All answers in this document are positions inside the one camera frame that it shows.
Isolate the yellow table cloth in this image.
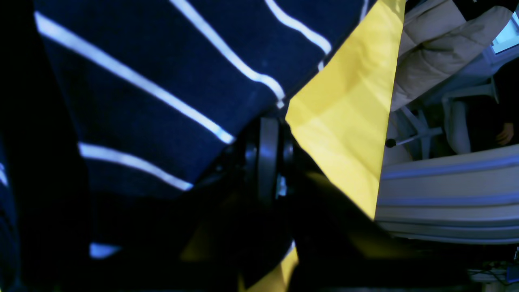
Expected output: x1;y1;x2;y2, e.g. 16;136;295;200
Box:
239;0;406;292

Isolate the beige padded jacket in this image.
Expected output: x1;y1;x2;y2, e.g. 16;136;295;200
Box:
390;0;518;112

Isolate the navy white striped T-shirt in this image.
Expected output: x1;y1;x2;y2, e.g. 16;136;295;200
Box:
0;0;380;292

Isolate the white office chair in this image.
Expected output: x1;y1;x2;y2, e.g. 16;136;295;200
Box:
385;77;499;160

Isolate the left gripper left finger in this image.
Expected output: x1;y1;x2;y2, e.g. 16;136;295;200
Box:
178;118;280;292

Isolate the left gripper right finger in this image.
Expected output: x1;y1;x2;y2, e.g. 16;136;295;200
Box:
278;122;471;292

